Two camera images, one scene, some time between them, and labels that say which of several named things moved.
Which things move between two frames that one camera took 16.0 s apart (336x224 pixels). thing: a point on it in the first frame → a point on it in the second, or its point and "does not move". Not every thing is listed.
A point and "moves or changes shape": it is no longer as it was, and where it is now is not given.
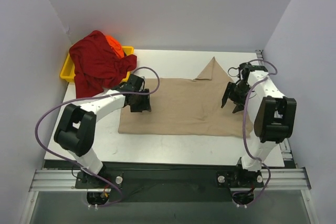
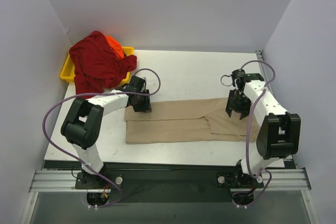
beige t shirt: [185, 107] moves or changes shape
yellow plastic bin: [67, 75] does not move
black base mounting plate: [169, 183] does not move
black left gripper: [142, 100] does not move
